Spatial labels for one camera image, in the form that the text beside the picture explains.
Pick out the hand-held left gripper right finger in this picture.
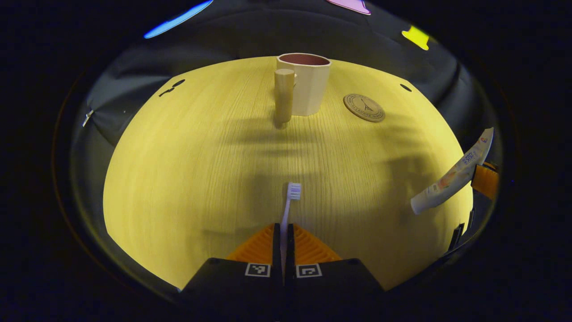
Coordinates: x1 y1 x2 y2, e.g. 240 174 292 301
286 223 386 311

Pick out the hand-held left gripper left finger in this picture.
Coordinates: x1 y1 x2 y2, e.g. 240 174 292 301
179 223 283 311

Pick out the white toothpaste tube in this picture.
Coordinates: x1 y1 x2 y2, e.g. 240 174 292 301
410 127 495 215

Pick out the white toothbrush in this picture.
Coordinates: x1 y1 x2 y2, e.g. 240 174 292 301
280 182 302 269

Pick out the round wooden coaster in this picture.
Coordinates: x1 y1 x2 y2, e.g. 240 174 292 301
343 93 386 123

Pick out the cream cup with wooden handle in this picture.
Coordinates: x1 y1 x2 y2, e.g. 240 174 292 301
273 53 332 129

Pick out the black backdrop cloth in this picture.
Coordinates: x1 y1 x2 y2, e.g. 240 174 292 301
71 0 503 251

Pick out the black bracket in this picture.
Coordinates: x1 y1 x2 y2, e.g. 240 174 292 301
448 208 475 252

